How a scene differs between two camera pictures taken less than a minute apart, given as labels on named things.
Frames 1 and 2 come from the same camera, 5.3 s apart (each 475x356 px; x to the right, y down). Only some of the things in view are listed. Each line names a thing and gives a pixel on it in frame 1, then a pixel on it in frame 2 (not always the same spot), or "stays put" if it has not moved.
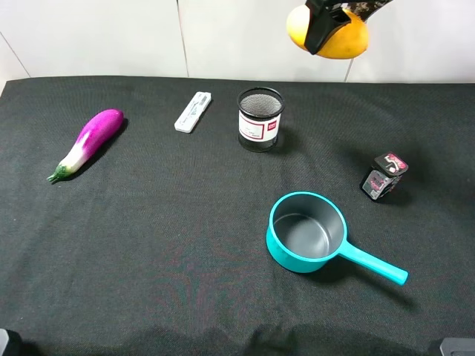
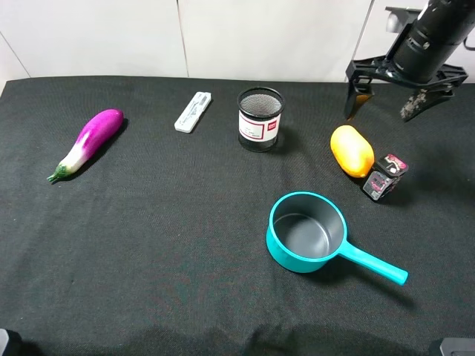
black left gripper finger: [325, 17] to [358, 94]
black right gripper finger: [364, 9] to [419, 100]
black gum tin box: [384, 176] stays put
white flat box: [187, 121] stays put
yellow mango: [349, 42] to [352, 151]
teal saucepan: [306, 229] stays put
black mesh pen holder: [260, 110] stays put
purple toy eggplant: [93, 139] stays put
